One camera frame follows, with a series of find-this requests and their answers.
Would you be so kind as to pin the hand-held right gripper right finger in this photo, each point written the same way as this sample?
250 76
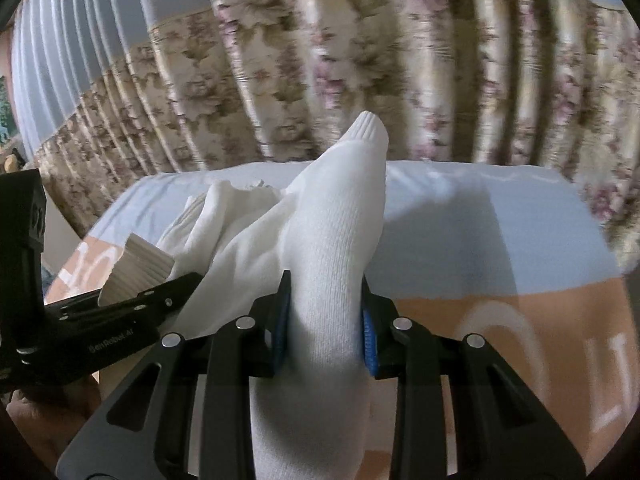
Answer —
369 340

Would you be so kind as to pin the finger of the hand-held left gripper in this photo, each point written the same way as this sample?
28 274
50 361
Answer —
150 297

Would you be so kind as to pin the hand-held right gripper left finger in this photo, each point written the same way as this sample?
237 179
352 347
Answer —
282 330

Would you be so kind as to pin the white knit sweater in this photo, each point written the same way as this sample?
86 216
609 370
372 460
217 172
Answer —
325 260

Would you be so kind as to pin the person's left hand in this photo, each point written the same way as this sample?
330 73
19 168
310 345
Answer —
55 410

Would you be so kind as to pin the white board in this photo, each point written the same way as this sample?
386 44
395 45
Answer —
55 240

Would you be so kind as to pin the small toy figure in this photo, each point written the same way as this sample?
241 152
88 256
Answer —
11 162

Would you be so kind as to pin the peach and blue printed blanket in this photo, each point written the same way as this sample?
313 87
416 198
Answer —
475 220

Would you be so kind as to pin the floral and blue curtain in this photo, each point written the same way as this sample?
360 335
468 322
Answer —
350 60

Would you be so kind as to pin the wall poster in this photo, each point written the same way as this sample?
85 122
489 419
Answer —
4 110

